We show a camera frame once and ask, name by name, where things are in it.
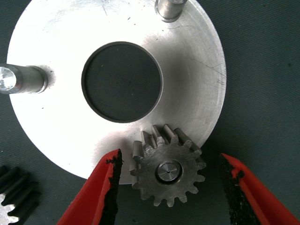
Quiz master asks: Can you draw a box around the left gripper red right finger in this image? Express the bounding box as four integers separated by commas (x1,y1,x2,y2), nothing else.
219,153,300,225

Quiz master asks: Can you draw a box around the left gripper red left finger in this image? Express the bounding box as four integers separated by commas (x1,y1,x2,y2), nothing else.
56,149,124,225

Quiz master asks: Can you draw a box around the bright steel planetary gear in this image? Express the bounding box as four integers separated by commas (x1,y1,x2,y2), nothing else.
0,165,42,225
129,124,207,208

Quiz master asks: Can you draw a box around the round metal carrier plate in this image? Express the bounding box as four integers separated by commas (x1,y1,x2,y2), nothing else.
6,0,227,186

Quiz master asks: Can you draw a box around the dark grey table cloth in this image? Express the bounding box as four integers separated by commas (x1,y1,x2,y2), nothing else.
0,0,300,225

